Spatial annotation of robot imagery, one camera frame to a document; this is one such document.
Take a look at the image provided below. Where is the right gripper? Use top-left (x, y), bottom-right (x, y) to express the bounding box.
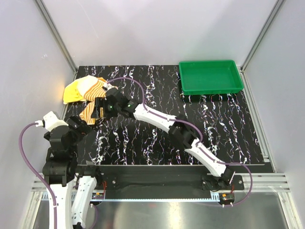
top-left (91, 98), bottom-right (120, 119)

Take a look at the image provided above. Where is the orange striped towel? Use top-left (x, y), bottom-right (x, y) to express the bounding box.
top-left (77, 75), bottom-right (108, 125)

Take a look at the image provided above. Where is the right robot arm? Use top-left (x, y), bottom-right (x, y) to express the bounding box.
top-left (92, 88), bottom-right (235, 189)

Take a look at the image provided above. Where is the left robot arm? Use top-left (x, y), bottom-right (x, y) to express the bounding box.
top-left (42, 111), bottom-right (106, 229)

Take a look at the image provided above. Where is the yellow chick towel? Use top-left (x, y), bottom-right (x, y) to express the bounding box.
top-left (63, 75), bottom-right (98, 104)

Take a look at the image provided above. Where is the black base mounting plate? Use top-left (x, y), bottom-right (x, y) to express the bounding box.
top-left (90, 165), bottom-right (245, 202)

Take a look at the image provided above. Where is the left connector box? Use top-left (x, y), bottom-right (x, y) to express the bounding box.
top-left (91, 192), bottom-right (105, 201)

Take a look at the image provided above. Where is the connector box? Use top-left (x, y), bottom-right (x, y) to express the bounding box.
top-left (219, 193), bottom-right (235, 206)
top-left (91, 192), bottom-right (105, 201)

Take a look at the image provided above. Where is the green plastic tray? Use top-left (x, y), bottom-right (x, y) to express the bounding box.
top-left (179, 60), bottom-right (244, 95)

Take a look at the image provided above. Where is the right connector box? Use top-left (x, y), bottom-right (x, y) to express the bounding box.
top-left (219, 193), bottom-right (235, 206)

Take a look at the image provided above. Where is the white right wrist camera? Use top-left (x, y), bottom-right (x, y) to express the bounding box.
top-left (102, 83), bottom-right (118, 91)

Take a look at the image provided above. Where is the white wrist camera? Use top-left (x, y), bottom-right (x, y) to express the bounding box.
top-left (35, 111), bottom-right (68, 132)
top-left (102, 83), bottom-right (118, 91)

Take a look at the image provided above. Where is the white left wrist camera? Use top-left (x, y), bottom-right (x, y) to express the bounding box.
top-left (35, 111), bottom-right (68, 132)

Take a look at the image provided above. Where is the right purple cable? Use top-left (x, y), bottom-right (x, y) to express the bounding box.
top-left (107, 77), bottom-right (254, 207)

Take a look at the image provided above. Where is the aluminium frame rail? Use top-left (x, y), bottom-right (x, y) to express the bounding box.
top-left (30, 173), bottom-right (293, 203)

